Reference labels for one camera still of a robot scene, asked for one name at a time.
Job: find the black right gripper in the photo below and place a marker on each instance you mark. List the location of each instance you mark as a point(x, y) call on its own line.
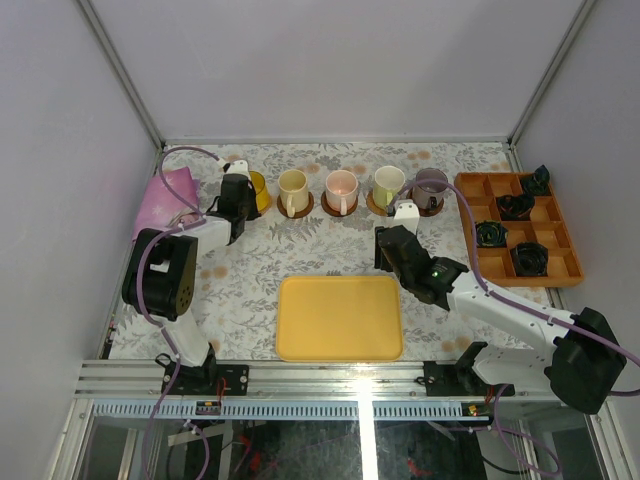
point(381, 261)

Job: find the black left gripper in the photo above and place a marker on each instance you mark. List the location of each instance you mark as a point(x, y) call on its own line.
point(239, 185)

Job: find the yellow glass mug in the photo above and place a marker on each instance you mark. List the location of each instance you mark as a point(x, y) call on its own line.
point(263, 197)

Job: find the cream beige mug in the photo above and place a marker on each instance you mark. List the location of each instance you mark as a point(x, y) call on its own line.
point(293, 192)

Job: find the woven rattan coaster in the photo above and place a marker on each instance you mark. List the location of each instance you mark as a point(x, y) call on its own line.
point(374, 207)

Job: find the purple grey mug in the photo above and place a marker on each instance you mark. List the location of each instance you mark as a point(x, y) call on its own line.
point(432, 180)

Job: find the white mug green handle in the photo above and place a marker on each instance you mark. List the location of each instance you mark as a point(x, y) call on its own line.
point(388, 181)

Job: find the pink ceramic mug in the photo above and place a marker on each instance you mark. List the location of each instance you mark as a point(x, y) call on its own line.
point(341, 191)

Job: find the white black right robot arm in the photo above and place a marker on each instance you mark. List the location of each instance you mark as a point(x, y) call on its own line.
point(574, 356)

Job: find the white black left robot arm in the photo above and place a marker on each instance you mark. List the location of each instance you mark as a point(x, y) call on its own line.
point(160, 279)

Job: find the pink folded cartoon cloth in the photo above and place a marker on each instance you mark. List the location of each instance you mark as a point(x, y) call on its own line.
point(160, 209)

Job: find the black rolled fabric bundle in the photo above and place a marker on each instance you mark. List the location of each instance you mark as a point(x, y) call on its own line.
point(491, 234)
point(530, 259)
point(537, 183)
point(515, 207)

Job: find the yellow plastic tray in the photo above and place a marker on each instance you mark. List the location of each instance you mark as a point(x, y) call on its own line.
point(339, 319)

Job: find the orange compartment organizer box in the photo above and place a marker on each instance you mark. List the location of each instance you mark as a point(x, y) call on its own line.
point(546, 227)

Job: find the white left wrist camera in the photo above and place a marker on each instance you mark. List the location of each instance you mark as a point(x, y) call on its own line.
point(237, 167)

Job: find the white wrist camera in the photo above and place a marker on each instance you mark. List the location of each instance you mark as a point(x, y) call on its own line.
point(237, 167)
point(406, 214)

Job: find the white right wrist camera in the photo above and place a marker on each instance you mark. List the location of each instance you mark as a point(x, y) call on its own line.
point(406, 214)

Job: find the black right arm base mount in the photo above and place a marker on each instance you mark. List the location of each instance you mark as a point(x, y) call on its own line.
point(460, 379)

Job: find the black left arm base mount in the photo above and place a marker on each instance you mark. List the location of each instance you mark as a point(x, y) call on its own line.
point(212, 378)

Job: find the aluminium front frame rail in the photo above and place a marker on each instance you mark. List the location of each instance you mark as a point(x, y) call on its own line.
point(271, 380)

